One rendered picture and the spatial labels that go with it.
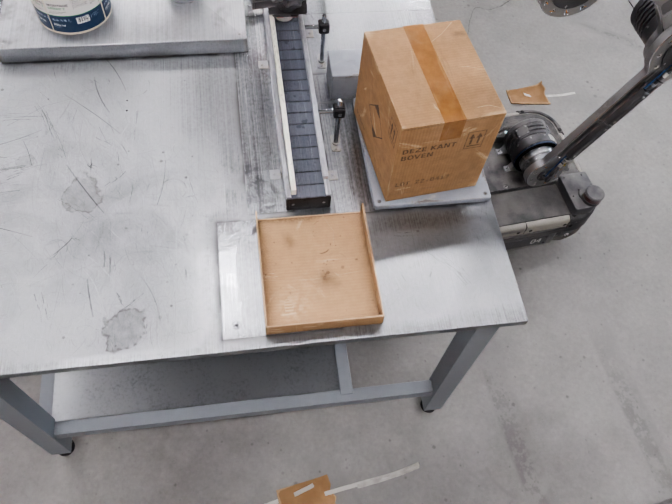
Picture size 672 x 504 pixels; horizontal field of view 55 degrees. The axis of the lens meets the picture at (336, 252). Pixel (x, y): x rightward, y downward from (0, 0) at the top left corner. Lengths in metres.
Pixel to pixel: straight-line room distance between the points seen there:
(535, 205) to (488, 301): 1.00
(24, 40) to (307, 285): 1.04
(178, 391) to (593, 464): 1.38
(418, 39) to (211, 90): 0.60
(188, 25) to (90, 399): 1.13
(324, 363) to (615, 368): 1.09
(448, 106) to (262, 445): 1.28
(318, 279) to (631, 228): 1.71
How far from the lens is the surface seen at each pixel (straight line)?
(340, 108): 1.60
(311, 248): 1.51
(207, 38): 1.90
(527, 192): 2.50
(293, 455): 2.19
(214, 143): 1.71
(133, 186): 1.65
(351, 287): 1.47
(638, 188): 3.04
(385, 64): 1.50
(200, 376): 2.05
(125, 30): 1.96
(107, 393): 2.08
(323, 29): 1.81
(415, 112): 1.41
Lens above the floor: 2.14
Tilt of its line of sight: 60 degrees down
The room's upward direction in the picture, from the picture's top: 8 degrees clockwise
